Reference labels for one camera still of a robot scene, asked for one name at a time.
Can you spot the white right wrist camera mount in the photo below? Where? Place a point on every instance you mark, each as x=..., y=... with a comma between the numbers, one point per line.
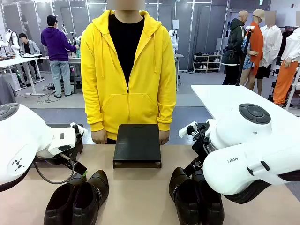
x=186, y=131

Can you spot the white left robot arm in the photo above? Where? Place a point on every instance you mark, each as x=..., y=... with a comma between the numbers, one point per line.
x=18, y=140

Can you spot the person in purple hoodie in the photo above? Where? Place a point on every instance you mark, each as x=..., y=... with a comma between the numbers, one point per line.
x=57, y=47

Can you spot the person in yellow hoodie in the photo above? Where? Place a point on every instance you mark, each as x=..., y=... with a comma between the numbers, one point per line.
x=127, y=82

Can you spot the white shoe rack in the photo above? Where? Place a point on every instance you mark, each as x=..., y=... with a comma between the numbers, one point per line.
x=207, y=63

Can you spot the mannequin in orange top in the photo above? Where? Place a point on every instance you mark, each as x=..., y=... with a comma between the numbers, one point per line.
x=255, y=42

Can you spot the grey hanging garment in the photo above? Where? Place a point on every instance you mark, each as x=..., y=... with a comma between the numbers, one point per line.
x=5, y=91

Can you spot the large white table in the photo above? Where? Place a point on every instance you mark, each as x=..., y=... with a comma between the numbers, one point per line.
x=222, y=98

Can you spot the mannequin with orange trousers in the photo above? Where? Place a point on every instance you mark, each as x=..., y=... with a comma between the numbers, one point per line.
x=287, y=77

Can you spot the person's right forearm yellow sleeve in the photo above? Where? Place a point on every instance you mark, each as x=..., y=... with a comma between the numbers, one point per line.
x=95, y=112

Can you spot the person's left hand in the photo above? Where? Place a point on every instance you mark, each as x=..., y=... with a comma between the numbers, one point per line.
x=164, y=137

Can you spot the black leather shoe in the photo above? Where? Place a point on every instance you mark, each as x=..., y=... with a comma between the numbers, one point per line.
x=93, y=187
x=58, y=204
x=180, y=187
x=211, y=206

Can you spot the white desk with legs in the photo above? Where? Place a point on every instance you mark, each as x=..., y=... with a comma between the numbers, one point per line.
x=16, y=61

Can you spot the person's right hand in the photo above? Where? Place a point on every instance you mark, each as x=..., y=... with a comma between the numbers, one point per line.
x=99, y=138

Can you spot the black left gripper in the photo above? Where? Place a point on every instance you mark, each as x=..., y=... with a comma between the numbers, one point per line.
x=77, y=147

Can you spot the seated person in grey jacket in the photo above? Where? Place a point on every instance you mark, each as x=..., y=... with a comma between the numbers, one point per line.
x=29, y=47

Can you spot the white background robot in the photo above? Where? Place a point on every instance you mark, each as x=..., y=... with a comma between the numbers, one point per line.
x=12, y=41

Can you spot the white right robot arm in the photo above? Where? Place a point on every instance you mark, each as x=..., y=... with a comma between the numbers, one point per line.
x=234, y=168

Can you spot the person's left forearm yellow sleeve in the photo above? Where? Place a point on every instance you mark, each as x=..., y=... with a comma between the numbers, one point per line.
x=166, y=112

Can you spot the figure in white shirt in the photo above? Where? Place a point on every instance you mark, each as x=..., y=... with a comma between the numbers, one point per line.
x=272, y=44

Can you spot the grey background table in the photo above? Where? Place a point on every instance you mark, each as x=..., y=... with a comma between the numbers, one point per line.
x=178, y=61

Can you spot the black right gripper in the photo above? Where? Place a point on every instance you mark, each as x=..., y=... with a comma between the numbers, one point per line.
x=201, y=143

